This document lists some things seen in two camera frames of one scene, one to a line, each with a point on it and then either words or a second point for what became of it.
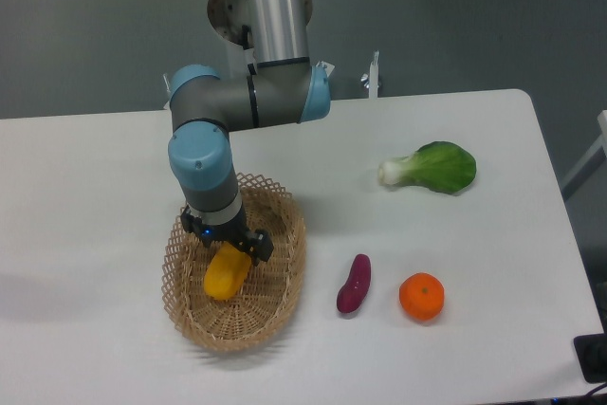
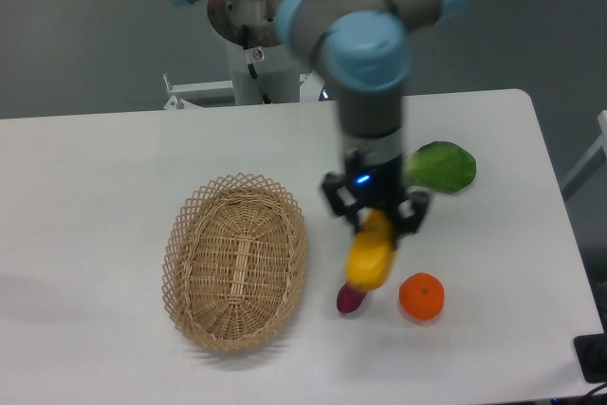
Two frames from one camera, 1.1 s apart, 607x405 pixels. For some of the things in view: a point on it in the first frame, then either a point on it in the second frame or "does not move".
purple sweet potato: x=351 y=294 does not move
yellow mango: x=226 y=271 → x=371 y=255
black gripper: x=258 y=243 → x=380 y=183
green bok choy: x=442 y=165 does not move
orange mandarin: x=421 y=296 does not move
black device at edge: x=592 y=356 does not move
